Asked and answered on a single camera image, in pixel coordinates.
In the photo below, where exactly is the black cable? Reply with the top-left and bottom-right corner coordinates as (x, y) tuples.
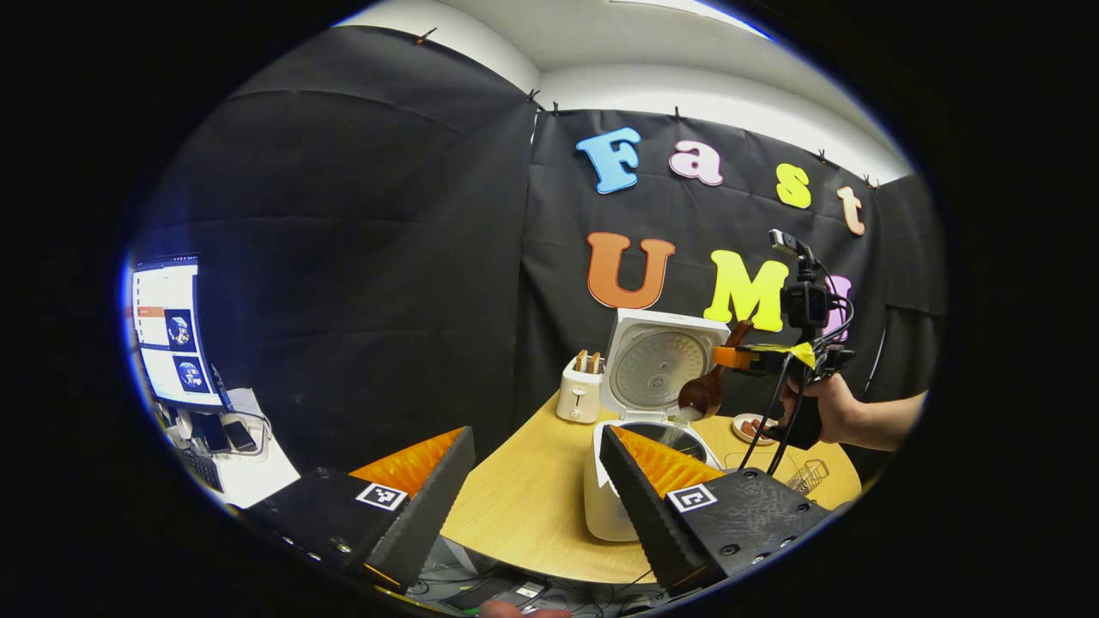
(738, 354), (795, 471)
(767, 378), (817, 477)

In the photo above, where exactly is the brown wooden spoon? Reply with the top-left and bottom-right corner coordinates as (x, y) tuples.
(677, 320), (756, 420)

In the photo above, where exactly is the metal wire chopstick holder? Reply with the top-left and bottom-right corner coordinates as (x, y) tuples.
(786, 458), (831, 497)

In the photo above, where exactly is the computer monitor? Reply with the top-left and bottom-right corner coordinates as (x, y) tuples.
(131, 253), (226, 411)

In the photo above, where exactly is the white round plate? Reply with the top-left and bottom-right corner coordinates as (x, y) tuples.
(732, 413), (778, 445)

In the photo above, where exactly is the white toaster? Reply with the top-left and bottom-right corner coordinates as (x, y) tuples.
(556, 350), (604, 425)

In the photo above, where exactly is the clear plastic tray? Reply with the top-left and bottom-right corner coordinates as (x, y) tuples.
(724, 451), (804, 482)

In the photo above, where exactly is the white rice cooker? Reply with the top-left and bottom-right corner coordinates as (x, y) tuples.
(584, 309), (732, 542)

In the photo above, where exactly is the white side desk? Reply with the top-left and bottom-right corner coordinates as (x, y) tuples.
(163, 388), (301, 509)

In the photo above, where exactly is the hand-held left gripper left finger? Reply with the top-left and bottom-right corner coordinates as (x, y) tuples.
(245, 426), (477, 593)

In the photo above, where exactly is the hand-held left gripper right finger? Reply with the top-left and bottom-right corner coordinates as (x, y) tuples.
(598, 424), (834, 597)

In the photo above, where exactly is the black keyboard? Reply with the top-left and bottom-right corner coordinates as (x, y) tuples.
(176, 446), (226, 494)

